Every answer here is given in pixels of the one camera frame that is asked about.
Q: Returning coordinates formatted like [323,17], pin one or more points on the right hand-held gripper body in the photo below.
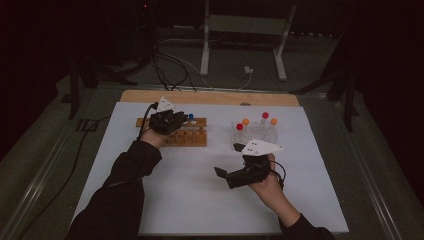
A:
[260,147]

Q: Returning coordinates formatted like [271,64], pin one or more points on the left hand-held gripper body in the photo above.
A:
[165,121]

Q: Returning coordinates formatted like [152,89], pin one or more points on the blue capped test tube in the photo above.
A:
[191,116]

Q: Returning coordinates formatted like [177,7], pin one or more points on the clear plastic test tube rack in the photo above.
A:
[256,131]

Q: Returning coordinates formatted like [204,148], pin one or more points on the wooden test tube rack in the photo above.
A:
[190,140]

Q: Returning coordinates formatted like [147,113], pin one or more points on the red capped test tube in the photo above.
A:
[239,126]
[265,115]

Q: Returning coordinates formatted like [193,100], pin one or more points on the orange capped test tube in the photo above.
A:
[245,121]
[273,121]

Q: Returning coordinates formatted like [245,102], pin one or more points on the person's left hand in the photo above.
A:
[151,138]

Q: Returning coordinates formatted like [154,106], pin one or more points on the person's right hand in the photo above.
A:
[271,190]

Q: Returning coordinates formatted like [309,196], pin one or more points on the white table mat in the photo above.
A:
[200,186]

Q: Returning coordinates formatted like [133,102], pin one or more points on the round table grommet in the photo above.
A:
[245,104]

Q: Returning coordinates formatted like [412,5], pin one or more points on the grey metal stand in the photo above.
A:
[204,50]

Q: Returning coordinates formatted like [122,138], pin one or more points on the white plug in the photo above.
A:
[248,70]

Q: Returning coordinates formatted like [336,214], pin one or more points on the black stand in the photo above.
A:
[74,96]
[349,106]

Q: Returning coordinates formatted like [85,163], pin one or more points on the black device with red light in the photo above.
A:
[145,20]

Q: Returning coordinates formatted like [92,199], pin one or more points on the black power strip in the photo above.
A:
[310,34]

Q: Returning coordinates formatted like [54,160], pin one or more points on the black floor bracket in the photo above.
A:
[80,125]

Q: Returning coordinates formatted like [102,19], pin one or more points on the grey metal rail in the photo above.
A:
[366,180]
[36,186]

